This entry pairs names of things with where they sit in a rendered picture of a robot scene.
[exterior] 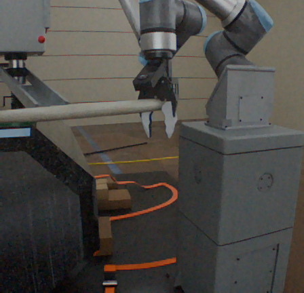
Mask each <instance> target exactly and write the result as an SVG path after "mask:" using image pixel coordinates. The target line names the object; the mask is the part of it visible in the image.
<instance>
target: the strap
mask: <svg viewBox="0 0 304 293"><path fill-rule="evenodd" d="M103 176H110V175H108V174H104V175H99V176H95V178H99V177H103ZM111 178H112V181H113V182H116V181H115V180H114V179H113V177H112V176H111ZM131 182H133V181H125V182H116V183H117V184H125V183H131ZM133 183H136V182H133ZM137 184H138V183H137ZM159 185H164V186H167V187H169V188H170V190H171V191H172V192H173V196H172V198H171V199H170V200H169V201H167V202H165V203H162V204H160V206H157V207H154V208H150V209H148V210H143V211H141V212H136V213H133V214H127V215H123V216H117V217H115V216H113V217H110V220H117V219H121V218H128V217H131V216H136V215H139V214H144V213H147V212H151V211H154V210H158V209H160V208H163V207H165V206H167V205H168V204H170V203H172V202H173V201H174V200H176V198H177V195H178V191H176V189H175V188H174V187H172V186H170V185H169V184H166V183H158V184H153V185H150V186H142V187H147V188H149V187H156V186H159ZM173 262H176V257H174V258H169V259H165V260H160V261H156V262H148V263H142V264H136V265H115V268H116V270H122V269H131V270H133V269H145V268H150V267H158V266H162V265H167V264H170V263H173Z"/></svg>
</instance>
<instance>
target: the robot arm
mask: <svg viewBox="0 0 304 293"><path fill-rule="evenodd" d="M194 1H196V2H197V3H199V4H200V5H202V6H203V7H204V8H206V9H207V10H209V11H210V12H211V13H213V14H214V15H215V16H216V17H217V18H219V19H220V20H221V24H222V27H223V28H224V29H225V30H223V31H215V32H213V33H212V34H211V35H209V36H208V38H207V40H205V42H204V45H203V51H204V55H206V58H207V60H208V61H209V64H210V66H211V67H212V70H213V71H214V73H215V74H216V76H217V77H218V80H219V78H220V76H221V75H222V73H223V71H224V69H225V65H228V64H234V65H255V64H254V63H252V62H250V61H249V60H247V59H246V58H245V56H246V55H247V54H248V53H249V52H251V51H252V49H253V48H254V47H255V45H256V44H257V43H258V42H259V41H260V40H261V39H262V38H263V37H264V36H265V35H266V34H267V33H268V32H269V31H270V29H271V28H272V26H273V20H272V19H271V17H270V16H269V14H268V13H267V12H266V11H265V10H264V9H263V8H262V7H261V6H260V5H259V4H258V3H257V2H256V1H255V0H249V1H247V0H194ZM119 3H120V4H121V6H122V9H123V11H124V12H125V14H126V17H127V19H128V21H129V23H130V25H131V27H132V29H133V31H134V34H135V35H136V38H137V40H138V44H139V46H140V50H141V52H140V53H139V54H138V56H137V59H138V60H139V62H140V63H141V64H142V65H143V66H144V68H143V69H142V71H140V72H139V74H137V76H136V77H135V78H134V80H133V81H132V83H133V86H134V89H135V92H137V91H139V95H138V100H150V98H159V99H160V100H161V101H162V102H164V101H165V100H166V103H164V104H163V105H162V106H161V110H162V113H163V114H164V115H165V124H166V134H167V137H168V138H170V137H171V135H172V133H173V130H174V127H175V123H176V121H177V114H176V110H177V106H178V98H179V86H178V78H174V77H172V59H173V57H174V56H175V55H176V53H177V52H178V51H179V49H180V48H181V47H182V46H183V45H184V44H185V42H186V41H187V40H188V38H189V37H190V36H194V35H198V34H200V33H202V32H203V30H204V29H205V28H204V27H205V25H206V13H205V11H204V9H203V8H202V7H200V6H198V5H196V4H195V3H192V2H188V1H185V0H119ZM255 66H256V65H255ZM173 85H174V88H175V92H174V88H173ZM176 89H178V93H176ZM139 115H140V118H141V121H142V126H144V129H145V131H146V134H147V136H148V138H151V122H152V120H153V111H149V112H148V113H139Z"/></svg>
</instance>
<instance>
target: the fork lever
mask: <svg viewBox="0 0 304 293"><path fill-rule="evenodd" d="M23 66H24V67H26V66H25V62H23ZM7 67H9V63H0V79H2V80H3V82H4V83H5V84H6V86H8V88H9V89H10V90H11V91H12V93H13V94H14V95H15V96H16V97H17V99H19V100H20V101H21V103H22V104H23V105H24V106H25V107H26V108H37V107H47V106H57V105H69V101H68V100H66V98H64V97H63V96H61V95H60V94H59V93H58V92H57V91H55V90H54V89H53V88H51V87H50V86H49V85H48V84H47V83H46V82H45V81H43V80H42V79H41V78H39V77H38V76H36V74H34V73H33V72H32V71H30V70H29V69H28V68H27V67H26V68H27V71H28V72H27V76H26V80H27V81H28V82H29V83H31V85H20V84H19V83H17V82H16V81H15V80H14V78H13V77H11V76H10V75H9V73H8V72H7V71H5V70H4V68H7Z"/></svg>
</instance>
